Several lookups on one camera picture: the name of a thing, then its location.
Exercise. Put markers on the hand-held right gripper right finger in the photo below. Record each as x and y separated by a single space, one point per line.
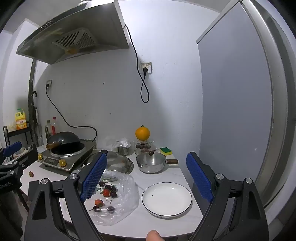
198 176

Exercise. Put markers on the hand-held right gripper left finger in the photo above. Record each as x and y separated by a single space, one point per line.
94 176

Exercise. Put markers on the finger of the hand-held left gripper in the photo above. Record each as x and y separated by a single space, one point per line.
12 148
25 157

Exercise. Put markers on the cluster of dark cherries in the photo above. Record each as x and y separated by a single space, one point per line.
108 187

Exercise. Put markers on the clear printed plastic bag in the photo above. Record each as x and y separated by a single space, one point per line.
122 199

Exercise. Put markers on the white plate with black rim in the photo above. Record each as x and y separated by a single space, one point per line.
166 200

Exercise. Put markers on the person's right hand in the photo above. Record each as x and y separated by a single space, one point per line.
153 236

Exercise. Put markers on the glass lid with steel rim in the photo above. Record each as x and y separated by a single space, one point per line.
108 177

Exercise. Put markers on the black storage rack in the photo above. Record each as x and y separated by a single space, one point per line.
17 133

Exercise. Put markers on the large steel lid black knob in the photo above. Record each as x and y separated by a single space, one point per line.
115 162

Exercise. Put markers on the steel induction cooker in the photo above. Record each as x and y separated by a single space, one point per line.
74 157

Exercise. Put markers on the yellow detergent bottle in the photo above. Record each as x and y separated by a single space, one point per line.
21 119

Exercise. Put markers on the steel cup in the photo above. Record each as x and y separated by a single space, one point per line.
125 150
119 147

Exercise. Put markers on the crumpled clear plastic wrap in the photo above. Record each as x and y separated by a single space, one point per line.
113 142

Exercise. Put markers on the green and yellow sponge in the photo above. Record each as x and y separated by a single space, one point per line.
166 151

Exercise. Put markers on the black umbrella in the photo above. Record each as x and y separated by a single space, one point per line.
34 111

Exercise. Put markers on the steel saucepan lid brown knob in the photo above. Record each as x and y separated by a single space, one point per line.
150 158

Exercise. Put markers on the heap of dark cherries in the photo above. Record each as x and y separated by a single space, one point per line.
141 146

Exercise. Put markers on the clear fruit container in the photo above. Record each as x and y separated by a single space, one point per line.
144 144

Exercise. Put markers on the round orange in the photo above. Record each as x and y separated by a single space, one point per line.
142 133

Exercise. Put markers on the grey refrigerator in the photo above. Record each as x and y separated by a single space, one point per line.
242 92

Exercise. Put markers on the steel range hood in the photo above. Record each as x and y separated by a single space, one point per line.
69 34

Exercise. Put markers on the grey wall pipe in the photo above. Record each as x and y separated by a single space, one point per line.
30 92

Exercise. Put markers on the small wall socket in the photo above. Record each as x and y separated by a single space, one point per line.
49 83

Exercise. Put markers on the white wall socket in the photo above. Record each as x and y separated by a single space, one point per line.
149 64

